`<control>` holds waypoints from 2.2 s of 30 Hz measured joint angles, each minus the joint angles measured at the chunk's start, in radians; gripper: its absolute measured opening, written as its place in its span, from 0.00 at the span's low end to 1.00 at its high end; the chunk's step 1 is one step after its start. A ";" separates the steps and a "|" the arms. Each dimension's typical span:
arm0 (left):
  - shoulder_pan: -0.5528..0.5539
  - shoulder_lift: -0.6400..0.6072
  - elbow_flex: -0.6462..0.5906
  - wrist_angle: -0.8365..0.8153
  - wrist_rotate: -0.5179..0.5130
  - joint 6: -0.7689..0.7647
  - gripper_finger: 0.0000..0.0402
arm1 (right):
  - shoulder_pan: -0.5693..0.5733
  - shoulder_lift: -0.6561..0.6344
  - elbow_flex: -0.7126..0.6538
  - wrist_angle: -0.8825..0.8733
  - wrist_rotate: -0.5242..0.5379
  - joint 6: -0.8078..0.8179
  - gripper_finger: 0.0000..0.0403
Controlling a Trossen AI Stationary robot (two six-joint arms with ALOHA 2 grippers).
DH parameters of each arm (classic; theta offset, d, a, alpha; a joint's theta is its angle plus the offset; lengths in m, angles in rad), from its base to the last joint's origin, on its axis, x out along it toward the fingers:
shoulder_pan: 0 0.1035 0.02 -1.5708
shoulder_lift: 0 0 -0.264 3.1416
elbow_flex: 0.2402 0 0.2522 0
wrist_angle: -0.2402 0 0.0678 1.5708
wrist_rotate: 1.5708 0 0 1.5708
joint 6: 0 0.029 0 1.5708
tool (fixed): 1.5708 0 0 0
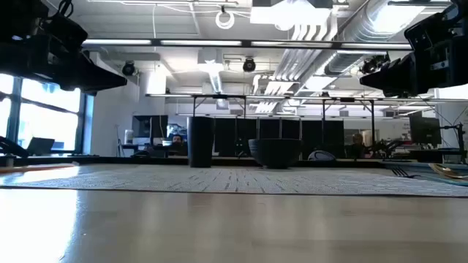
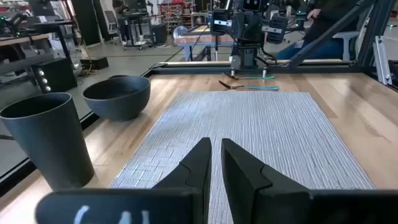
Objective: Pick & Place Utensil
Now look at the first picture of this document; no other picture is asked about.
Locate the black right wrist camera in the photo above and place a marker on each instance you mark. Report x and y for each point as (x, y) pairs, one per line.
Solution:
(429, 27)

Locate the black bowl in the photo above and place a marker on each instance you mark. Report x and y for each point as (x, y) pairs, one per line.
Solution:
(275, 153)

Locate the grey woven placemat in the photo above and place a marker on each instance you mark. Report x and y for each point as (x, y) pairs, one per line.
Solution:
(226, 180)

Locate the black computer monitor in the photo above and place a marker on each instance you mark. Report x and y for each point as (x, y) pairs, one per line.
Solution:
(150, 126)

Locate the black monitor on arm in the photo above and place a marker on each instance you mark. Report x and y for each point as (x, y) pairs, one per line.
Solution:
(425, 130)

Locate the black ceiling camera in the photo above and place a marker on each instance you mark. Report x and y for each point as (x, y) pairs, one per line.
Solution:
(249, 65)
(128, 68)

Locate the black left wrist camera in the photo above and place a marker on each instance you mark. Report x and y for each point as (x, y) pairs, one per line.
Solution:
(64, 33)

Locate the silver ventilation duct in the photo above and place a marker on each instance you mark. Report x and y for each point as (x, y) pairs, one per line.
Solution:
(362, 33)

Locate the black partition panels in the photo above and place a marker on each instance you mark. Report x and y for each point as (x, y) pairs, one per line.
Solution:
(281, 133)

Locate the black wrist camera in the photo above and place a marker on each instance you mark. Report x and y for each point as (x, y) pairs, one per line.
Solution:
(64, 33)
(429, 27)

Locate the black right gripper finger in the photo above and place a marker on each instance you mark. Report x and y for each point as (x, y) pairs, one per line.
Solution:
(387, 80)

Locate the overhead light bar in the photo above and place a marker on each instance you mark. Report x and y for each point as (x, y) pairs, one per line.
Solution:
(219, 43)

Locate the person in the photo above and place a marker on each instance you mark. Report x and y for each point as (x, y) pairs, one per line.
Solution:
(357, 145)
(178, 144)

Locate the open laptop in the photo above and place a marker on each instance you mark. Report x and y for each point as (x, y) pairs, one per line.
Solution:
(40, 146)

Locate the tall black cup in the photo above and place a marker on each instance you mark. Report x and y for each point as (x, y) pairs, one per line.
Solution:
(201, 142)

